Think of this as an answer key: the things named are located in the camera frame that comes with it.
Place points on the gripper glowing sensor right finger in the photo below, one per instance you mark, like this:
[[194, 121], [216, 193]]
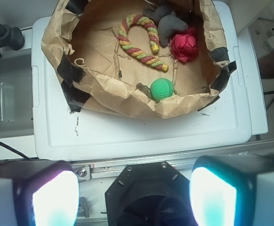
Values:
[[233, 190]]

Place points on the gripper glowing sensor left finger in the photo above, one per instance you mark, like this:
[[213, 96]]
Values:
[[38, 193]]

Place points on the grey foam rock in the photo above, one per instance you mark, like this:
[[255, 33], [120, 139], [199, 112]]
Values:
[[168, 23]]

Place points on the white plastic lid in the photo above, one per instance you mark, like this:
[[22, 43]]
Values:
[[88, 135]]

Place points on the green dimpled ball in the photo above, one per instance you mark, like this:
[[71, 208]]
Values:
[[161, 88]]

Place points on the olive green toy piece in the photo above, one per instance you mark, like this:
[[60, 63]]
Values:
[[144, 89]]

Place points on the red paper flower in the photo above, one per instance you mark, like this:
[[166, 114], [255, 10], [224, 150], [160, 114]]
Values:
[[184, 47]]

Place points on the brown paper bag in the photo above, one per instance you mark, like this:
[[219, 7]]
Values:
[[95, 73]]

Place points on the black octagonal mount plate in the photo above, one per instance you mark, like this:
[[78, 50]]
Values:
[[151, 194]]

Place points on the aluminium extrusion rail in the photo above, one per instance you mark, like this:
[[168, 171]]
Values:
[[88, 170]]

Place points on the black faucet handle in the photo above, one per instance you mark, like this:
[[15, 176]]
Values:
[[11, 37]]

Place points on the multicolour twisted rope toy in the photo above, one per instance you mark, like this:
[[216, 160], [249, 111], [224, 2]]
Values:
[[138, 37]]

